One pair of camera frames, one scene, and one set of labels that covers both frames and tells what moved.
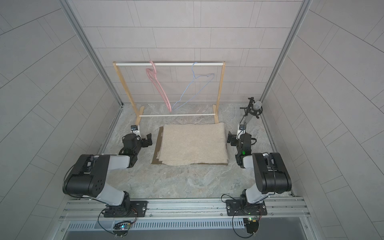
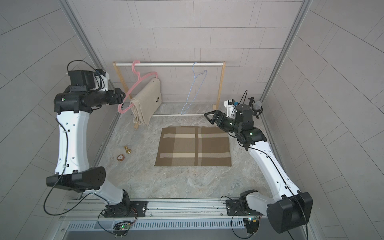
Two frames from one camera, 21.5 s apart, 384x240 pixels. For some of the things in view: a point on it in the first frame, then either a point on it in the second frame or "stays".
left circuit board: [121, 228] stays
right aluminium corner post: [304, 8] stays
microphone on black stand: [254, 108] stays
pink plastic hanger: [153, 76] → [119, 108]
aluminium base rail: [277, 210] stays
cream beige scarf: [193, 143] → [146, 103]
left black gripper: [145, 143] → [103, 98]
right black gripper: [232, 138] → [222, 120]
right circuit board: [251, 223] stays
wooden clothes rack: [138, 114] stays
